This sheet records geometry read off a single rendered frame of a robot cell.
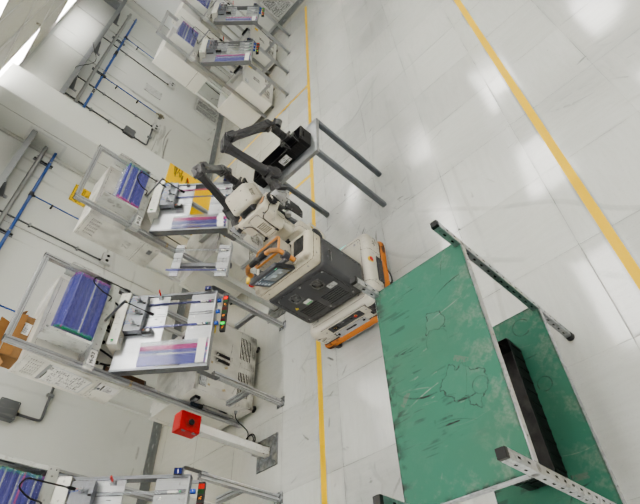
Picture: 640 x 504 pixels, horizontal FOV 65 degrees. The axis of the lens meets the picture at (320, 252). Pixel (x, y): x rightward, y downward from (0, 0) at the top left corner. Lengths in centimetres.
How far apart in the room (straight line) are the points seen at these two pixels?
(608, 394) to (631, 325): 33
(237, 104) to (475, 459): 693
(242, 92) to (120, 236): 366
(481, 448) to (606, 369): 112
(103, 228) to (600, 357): 399
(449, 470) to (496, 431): 19
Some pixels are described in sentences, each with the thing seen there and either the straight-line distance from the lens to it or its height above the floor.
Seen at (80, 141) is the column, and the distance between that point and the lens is 681.
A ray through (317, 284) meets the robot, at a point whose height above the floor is 57.
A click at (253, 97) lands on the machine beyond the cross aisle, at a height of 34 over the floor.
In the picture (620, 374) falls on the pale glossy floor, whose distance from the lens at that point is 261.
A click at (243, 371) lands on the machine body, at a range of 436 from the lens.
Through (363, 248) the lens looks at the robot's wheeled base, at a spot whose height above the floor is 28.
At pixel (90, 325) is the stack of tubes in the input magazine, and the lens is 397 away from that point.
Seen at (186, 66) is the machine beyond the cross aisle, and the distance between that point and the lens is 782.
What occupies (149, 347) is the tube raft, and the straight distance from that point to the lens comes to 395.
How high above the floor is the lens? 231
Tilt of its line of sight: 30 degrees down
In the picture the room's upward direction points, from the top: 57 degrees counter-clockwise
